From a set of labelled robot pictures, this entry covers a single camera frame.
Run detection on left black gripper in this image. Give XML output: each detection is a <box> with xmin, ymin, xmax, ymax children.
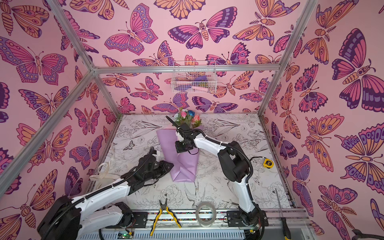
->
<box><xmin>142</xmin><ymin>160</ymin><xmax>174</xmax><ymax>184</ymax></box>

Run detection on purple pink wrapping paper sheet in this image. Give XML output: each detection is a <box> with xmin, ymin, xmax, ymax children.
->
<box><xmin>157</xmin><ymin>129</ymin><xmax>199</xmax><ymax>183</ymax></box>

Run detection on pink orange fake rose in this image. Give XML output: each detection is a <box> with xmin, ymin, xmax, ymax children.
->
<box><xmin>191</xmin><ymin>115</ymin><xmax>202</xmax><ymax>129</ymax></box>

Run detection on blue fake rose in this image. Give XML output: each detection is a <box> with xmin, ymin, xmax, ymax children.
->
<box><xmin>187</xmin><ymin>110</ymin><xmax>195</xmax><ymax>121</ymax></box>

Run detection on cream ribbon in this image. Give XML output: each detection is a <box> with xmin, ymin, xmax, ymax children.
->
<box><xmin>90</xmin><ymin>143</ymin><xmax>120</xmax><ymax>190</ymax></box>

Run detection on small pink fake rose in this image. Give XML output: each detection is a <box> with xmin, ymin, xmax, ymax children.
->
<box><xmin>179</xmin><ymin>109</ymin><xmax>188</xmax><ymax>122</ymax></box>

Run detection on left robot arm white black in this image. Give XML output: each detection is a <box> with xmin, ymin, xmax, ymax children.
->
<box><xmin>37</xmin><ymin>148</ymin><xmax>174</xmax><ymax>240</ymax></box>

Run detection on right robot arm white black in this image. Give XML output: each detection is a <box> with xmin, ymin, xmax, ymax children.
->
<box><xmin>166</xmin><ymin>116</ymin><xmax>267</xmax><ymax>228</ymax></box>

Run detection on clear tape roll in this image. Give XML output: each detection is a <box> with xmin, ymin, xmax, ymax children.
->
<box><xmin>195</xmin><ymin>202</ymin><xmax>217</xmax><ymax>228</ymax></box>

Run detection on yellow tape measure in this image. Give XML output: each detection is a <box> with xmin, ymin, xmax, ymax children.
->
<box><xmin>250</xmin><ymin>157</ymin><xmax>275</xmax><ymax>169</ymax></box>

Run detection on black yellow screwdriver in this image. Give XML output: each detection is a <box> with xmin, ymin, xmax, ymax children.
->
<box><xmin>275</xmin><ymin>189</ymin><xmax>292</xmax><ymax>240</ymax></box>

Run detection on yellow handled pliers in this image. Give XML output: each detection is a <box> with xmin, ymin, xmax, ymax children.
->
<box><xmin>149</xmin><ymin>197</ymin><xmax>182</xmax><ymax>237</ymax></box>

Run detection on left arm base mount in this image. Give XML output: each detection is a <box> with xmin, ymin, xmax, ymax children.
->
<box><xmin>106</xmin><ymin>212</ymin><xmax>149</xmax><ymax>229</ymax></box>

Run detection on aluminium front rail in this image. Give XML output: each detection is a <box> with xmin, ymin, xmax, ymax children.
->
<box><xmin>58</xmin><ymin>209</ymin><xmax>316</xmax><ymax>240</ymax></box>

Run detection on white wire basket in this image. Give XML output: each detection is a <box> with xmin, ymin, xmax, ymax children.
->
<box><xmin>170</xmin><ymin>61</ymin><xmax>218</xmax><ymax>94</ymax></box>

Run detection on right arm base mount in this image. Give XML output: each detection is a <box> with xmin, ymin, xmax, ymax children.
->
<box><xmin>226</xmin><ymin>210</ymin><xmax>269</xmax><ymax>228</ymax></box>

